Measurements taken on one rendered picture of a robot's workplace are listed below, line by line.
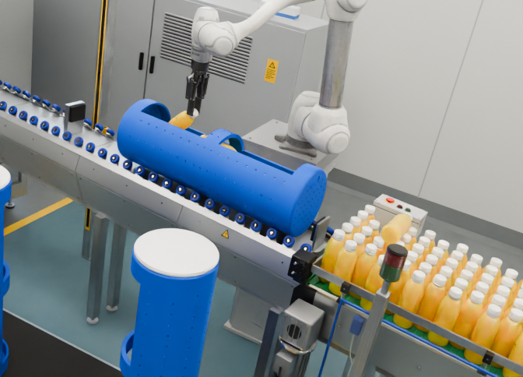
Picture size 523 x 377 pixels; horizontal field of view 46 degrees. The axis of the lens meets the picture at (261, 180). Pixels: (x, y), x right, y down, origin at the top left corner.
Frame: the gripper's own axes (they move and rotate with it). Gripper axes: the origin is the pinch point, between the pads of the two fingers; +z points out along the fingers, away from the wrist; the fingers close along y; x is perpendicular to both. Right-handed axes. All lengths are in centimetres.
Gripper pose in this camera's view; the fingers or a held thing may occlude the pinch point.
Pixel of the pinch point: (194, 107)
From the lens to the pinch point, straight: 263.1
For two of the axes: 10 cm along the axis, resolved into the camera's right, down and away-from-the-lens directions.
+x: 8.4, 3.6, -4.2
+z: -1.8, 8.9, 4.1
